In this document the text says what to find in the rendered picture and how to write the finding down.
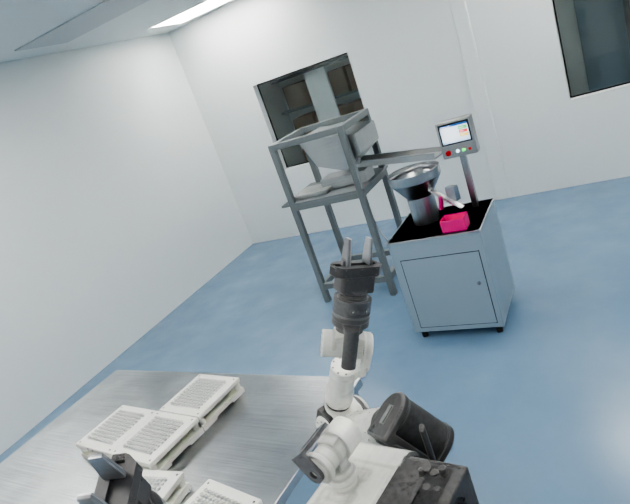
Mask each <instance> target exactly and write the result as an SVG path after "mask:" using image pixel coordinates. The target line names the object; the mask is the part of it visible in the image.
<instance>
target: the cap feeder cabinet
mask: <svg viewBox="0 0 630 504"><path fill-rule="evenodd" d="M462 205H464V207H463V208H461V209H460V208H458V207H456V206H446V207H444V209H443V210H439V213H440V219H439V220H438V221H436V222H434V223H432V224H429V225H425V226H416V225H414V222H413V218H412V215H411V213H409V214H408V215H407V217H406V218H405V219H404V221H403V222H402V223H401V225H400V226H399V228H398V229H397V230H396V232H395V233H394V234H393V236H392V237H391V238H390V240H389V241H388V243H387V244H386V246H388V248H389V251H390V255H391V258H392V261H393V264H394V267H395V270H396V273H397V277H398V280H399V283H400V286H401V289H402V292H403V295H404V299H405V302H406V305H407V308H408V311H409V314H410V317H411V321H412V324H413V327H414V330H415V332H422V335H423V337H428V336H429V334H428V331H444V330H459V329H474V328H490V327H496V331H497V332H498V333H501V332H503V327H504V326H505V322H506V318H507V314H508V310H509V307H510V303H511V299H512V295H513V291H514V287H515V286H514V282H513V278H512V273H511V269H510V265H509V261H508V257H507V253H506V249H505V245H504V241H503V237H502V233H501V229H500V225H499V220H498V216H497V212H496V208H495V204H494V198H491V199H485V200H480V201H479V206H478V207H474V208H473V207H472V203H471V202H468V203H463V204H462ZM465 211H466V212H467V213H468V217H469V221H470V224H469V226H468V228H467V230H465V231H459V232H452V233H446V234H443V233H442V230H441V226H440V220H441V219H442V217H443V215H448V214H454V213H460V212H465Z"/></svg>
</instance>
